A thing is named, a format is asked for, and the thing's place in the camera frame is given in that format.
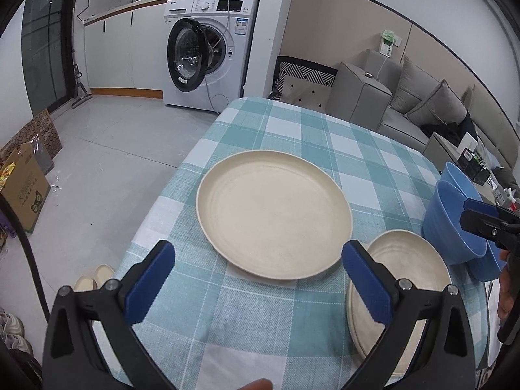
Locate white washing machine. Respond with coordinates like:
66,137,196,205
163,0,258,114

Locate large cream plate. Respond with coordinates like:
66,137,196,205
196,150,353,281

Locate black box on cabinet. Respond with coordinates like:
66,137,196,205
457,148,491,186

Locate white kitchen counter cabinet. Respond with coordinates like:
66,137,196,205
83,0,263,100

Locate grey bedside cabinet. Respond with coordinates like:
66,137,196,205
422,131,495,188

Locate grey cushion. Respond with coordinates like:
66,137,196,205
390,57,440,114
405,80,467,127

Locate blue bowl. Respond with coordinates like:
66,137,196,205
422,180,487,265
442,162,506,282

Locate small cream plate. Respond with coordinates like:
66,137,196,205
341,230,452,358

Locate person's left hand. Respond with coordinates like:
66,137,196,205
238,378,273,390

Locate grey sofa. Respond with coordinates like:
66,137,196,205
325,49,519,169

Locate patterned floor cushion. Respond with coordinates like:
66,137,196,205
268,56,338,114

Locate white power strip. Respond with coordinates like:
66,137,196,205
379,30,396,58

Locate person's right hand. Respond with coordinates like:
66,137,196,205
497,267,515,320

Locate black glass door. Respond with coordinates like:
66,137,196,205
21,0,75,114

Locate vacuum mop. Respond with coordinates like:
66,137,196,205
71,49,93,109

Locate cardboard box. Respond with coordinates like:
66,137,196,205
1,143,50,233

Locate beige slippers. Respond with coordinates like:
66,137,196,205
74,264,115,292

